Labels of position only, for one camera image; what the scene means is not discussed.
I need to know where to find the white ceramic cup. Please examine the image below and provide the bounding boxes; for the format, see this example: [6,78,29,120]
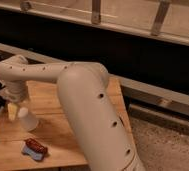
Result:
[18,107,39,132]

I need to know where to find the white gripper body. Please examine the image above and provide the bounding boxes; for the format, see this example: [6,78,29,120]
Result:
[5,89,28,103]

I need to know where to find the wooden board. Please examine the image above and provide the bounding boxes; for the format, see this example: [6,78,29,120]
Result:
[0,77,131,171]

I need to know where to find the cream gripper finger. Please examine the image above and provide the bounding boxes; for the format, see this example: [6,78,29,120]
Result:
[7,103,19,121]

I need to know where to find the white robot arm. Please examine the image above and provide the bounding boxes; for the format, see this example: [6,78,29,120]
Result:
[0,55,146,171]

